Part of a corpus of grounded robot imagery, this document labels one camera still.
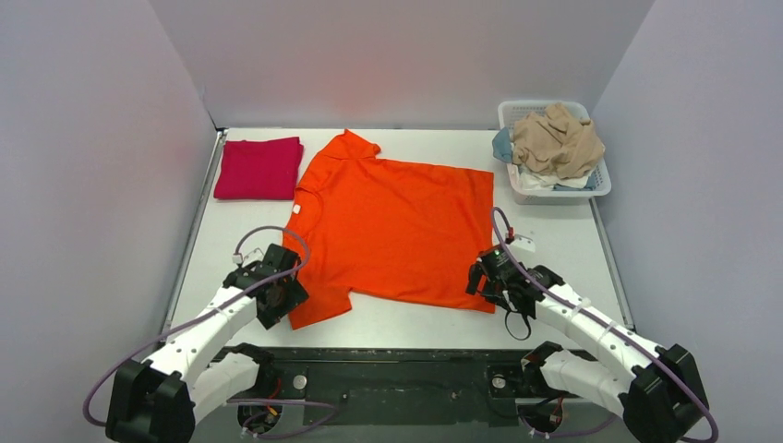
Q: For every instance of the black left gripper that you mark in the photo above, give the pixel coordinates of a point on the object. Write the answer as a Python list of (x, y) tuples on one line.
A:
[(288, 292)]

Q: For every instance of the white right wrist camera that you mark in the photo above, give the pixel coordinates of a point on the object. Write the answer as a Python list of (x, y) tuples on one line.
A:
[(522, 243)]

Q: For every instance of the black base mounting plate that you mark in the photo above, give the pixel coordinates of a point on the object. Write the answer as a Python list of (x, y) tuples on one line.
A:
[(395, 387)]

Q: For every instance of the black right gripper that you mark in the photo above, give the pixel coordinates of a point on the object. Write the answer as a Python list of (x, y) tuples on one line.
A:
[(484, 281)]

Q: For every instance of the white plastic laundry basket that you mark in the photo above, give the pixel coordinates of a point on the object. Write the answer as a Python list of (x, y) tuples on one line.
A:
[(511, 111)]

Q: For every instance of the blue garment in basket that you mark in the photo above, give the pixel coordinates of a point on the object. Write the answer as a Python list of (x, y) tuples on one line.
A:
[(502, 146)]

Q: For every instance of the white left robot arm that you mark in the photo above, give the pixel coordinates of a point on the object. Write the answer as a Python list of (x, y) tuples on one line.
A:
[(200, 347)]

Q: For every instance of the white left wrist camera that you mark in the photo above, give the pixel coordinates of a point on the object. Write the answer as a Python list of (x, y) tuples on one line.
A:
[(241, 259)]

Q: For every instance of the beige crumpled t-shirt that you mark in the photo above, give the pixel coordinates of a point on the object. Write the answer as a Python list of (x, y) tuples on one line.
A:
[(558, 142)]

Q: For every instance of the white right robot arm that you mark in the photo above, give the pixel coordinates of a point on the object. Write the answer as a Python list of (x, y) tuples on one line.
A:
[(543, 296)]

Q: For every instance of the folded red t-shirt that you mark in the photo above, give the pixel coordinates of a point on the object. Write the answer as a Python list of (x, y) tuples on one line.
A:
[(259, 170)]

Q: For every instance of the orange t-shirt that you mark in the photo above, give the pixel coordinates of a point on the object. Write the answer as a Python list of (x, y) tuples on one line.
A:
[(401, 231)]

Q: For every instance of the white garment in basket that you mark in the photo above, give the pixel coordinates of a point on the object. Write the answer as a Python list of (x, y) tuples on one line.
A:
[(532, 181)]

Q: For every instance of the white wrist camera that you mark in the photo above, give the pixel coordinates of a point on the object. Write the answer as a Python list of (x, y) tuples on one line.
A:
[(522, 243), (241, 259)]

